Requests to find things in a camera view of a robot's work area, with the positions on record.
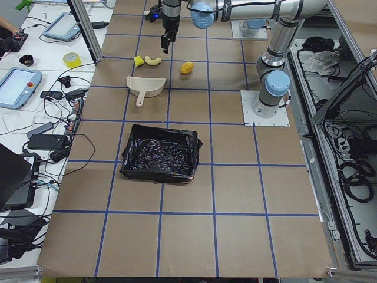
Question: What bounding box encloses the beige plastic dustpan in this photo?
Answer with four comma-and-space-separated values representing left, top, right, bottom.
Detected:
126, 76, 166, 107

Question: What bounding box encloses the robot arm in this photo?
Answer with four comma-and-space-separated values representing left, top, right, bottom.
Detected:
186, 0, 327, 116

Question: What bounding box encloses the black laptop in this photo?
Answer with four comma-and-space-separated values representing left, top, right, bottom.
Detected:
1, 145, 41, 212

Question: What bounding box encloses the yellow crumpled potato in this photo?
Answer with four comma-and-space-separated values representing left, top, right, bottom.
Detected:
180, 61, 194, 75

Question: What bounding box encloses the yellow tape roll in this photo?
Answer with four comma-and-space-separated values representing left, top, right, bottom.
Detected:
62, 52, 82, 68

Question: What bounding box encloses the black power adapter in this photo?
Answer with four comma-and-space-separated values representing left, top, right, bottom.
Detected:
28, 134, 68, 150

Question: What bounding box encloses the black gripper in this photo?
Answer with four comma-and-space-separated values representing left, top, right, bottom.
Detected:
161, 0, 180, 54

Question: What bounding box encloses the small black bowl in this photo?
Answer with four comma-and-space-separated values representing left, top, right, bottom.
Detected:
19, 54, 34, 67

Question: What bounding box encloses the pale curved bread piece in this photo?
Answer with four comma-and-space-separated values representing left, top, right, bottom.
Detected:
144, 56, 162, 66

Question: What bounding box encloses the power strip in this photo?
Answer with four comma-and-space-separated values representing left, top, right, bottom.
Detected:
64, 97, 85, 137

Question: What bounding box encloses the near blue teach pendant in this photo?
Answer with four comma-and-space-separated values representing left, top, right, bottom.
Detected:
1, 67, 42, 110

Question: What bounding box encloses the far blue teach pendant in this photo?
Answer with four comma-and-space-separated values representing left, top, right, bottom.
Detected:
42, 12, 80, 41

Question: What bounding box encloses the white crumpled cloth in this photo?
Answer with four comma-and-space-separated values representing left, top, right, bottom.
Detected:
302, 51, 340, 76

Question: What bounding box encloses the black lined trash bin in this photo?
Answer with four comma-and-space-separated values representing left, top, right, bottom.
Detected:
120, 124, 203, 183

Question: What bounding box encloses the blue teach pendant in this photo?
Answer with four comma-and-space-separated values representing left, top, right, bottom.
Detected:
1, 67, 42, 110
42, 12, 80, 41

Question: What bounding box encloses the aluminium frame post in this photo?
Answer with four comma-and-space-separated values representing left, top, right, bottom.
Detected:
67, 0, 102, 64

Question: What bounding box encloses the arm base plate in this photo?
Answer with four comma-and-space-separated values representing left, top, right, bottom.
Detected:
240, 90, 290, 127
231, 19, 268, 41

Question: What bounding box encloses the yellow sponge piece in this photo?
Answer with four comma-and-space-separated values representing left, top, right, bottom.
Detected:
134, 56, 144, 67

